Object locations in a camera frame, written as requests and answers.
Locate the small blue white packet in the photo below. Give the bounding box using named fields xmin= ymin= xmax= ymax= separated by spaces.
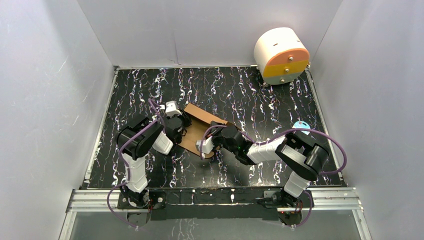
xmin=292 ymin=120 xmax=311 ymax=130

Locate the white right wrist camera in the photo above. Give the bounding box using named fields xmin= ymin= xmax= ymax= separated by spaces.
xmin=195 ymin=137 xmax=215 ymax=155

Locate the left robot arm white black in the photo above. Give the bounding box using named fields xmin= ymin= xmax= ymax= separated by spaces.
xmin=116 ymin=113 xmax=192 ymax=208

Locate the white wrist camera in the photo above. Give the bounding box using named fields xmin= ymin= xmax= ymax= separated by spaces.
xmin=159 ymin=100 xmax=182 ymax=118
xmin=195 ymin=137 xmax=215 ymax=155

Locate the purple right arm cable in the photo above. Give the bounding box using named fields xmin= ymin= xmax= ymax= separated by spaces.
xmin=199 ymin=124 xmax=348 ymax=229

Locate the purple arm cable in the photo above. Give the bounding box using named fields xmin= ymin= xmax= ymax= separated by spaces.
xmin=106 ymin=97 xmax=168 ymax=229
xmin=199 ymin=124 xmax=348 ymax=229

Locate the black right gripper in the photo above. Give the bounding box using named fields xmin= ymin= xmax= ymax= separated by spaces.
xmin=205 ymin=121 xmax=237 ymax=155

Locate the brown cardboard box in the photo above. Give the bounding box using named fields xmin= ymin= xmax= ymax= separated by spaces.
xmin=179 ymin=103 xmax=240 ymax=159

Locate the white cylinder orange yellow face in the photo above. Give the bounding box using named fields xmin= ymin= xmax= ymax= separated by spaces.
xmin=253 ymin=27 xmax=310 ymax=86

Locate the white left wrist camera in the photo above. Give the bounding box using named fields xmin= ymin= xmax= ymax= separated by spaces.
xmin=159 ymin=100 xmax=182 ymax=118

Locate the aluminium front rail frame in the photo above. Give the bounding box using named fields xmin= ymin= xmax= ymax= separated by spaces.
xmin=59 ymin=187 xmax=372 ymax=240

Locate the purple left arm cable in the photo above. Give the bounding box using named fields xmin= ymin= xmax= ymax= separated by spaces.
xmin=106 ymin=97 xmax=168 ymax=229

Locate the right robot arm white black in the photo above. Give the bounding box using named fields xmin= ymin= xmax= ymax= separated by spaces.
xmin=196 ymin=121 xmax=330 ymax=208

